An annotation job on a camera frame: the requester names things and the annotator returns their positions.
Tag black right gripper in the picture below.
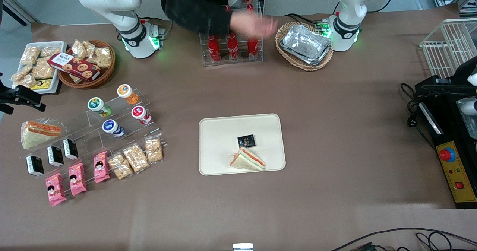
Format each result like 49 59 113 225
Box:
0 85 46 115

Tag green cap gum bottle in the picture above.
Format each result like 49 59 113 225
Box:
88 97 112 118

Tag black sleeved forearm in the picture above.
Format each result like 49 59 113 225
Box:
158 0 234 38

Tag white rectangular snack tray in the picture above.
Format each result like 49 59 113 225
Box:
11 41 67 95

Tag blue cap gum bottle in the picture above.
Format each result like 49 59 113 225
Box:
102 119 126 138

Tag orange cap gum bottle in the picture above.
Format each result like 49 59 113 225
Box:
117 84 139 105

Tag red cap gum bottle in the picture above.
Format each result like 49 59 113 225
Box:
131 105 152 126

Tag cream plastic tray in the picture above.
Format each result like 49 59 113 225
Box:
198 113 287 176

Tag silver foil tray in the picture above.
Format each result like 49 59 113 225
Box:
279 24 332 66

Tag person's reaching hand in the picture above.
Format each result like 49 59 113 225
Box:
230 11 278 39

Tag wrapped triangle sandwich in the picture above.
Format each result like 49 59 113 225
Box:
20 118 64 150

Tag yellow snack packet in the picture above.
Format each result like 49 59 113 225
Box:
31 79 53 90

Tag small black box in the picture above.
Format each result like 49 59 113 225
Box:
47 146 64 167
63 138 79 160
25 155 44 177

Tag red cookie box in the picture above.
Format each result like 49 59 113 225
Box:
47 53 102 82

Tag clear acrylic stepped shelf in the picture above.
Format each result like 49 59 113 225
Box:
22 88 167 192

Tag pink snack packet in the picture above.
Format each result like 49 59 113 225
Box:
68 162 87 196
45 173 67 207
93 151 111 184

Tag dark metal bar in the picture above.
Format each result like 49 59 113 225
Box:
0 0 40 24

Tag brown round wicker basket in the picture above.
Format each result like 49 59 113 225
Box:
58 40 116 89

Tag clear packed nut crisp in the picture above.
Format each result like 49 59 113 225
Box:
108 152 133 180
144 137 164 164
123 143 150 174

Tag black snack packet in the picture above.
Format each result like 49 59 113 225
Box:
237 134 256 149

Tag triangle sandwich with orange filling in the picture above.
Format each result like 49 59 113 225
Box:
229 147 266 172

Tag clear acrylic bottle rack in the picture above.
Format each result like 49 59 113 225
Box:
199 3 264 67

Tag light oval wicker basket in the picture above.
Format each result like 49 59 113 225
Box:
275 22 334 72

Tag black machine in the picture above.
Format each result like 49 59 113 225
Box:
414 55 477 209

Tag yellow control panel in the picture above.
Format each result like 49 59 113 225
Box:
436 141 477 203

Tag black right arm base cable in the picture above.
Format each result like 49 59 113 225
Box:
139 16 174 36

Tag black arm base cable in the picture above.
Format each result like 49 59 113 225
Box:
285 13 331 30
139 16 174 36

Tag black left arm base cable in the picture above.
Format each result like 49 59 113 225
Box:
285 13 331 30

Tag black machine cables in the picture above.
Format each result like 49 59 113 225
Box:
400 83 437 152

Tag black floor cables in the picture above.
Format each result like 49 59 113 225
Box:
330 228 477 251

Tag white wire basket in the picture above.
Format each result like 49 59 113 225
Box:
419 18 477 79

